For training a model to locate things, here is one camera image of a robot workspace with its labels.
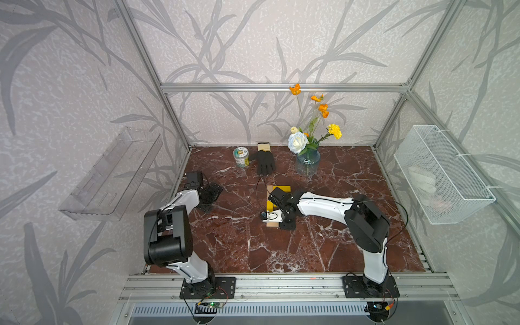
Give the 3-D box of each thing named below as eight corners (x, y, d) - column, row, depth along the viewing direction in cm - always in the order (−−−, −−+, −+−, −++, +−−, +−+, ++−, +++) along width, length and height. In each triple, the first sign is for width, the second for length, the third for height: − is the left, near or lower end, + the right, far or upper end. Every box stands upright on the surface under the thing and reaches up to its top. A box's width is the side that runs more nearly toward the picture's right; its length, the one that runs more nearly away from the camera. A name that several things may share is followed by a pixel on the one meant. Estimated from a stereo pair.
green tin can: (234, 166, 113) (232, 157, 107) (236, 156, 118) (234, 146, 112) (249, 166, 113) (247, 157, 107) (250, 156, 118) (248, 146, 112)
